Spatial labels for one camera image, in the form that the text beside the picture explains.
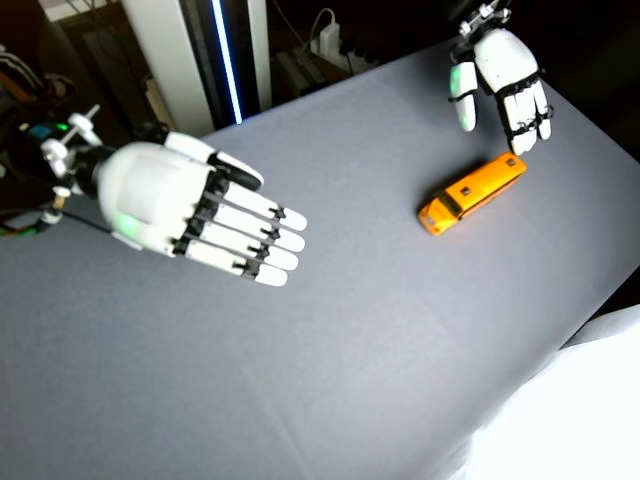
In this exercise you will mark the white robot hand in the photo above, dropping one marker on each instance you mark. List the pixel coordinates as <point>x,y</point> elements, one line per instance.
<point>150,195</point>
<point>505,57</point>

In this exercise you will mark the yellow toy school bus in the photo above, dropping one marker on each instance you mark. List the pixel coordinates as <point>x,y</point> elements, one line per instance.
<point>475,192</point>

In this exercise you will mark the white column with blue light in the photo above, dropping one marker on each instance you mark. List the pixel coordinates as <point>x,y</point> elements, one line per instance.
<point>165,50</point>

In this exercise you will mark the white power adapter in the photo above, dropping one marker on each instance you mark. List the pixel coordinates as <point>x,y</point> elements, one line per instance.
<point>327,40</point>

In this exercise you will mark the grey table cloth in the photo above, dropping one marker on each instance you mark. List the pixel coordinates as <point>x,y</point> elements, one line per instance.
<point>350,325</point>

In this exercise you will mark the white backdrop sheet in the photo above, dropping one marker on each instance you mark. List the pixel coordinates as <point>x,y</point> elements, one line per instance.
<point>565,410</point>

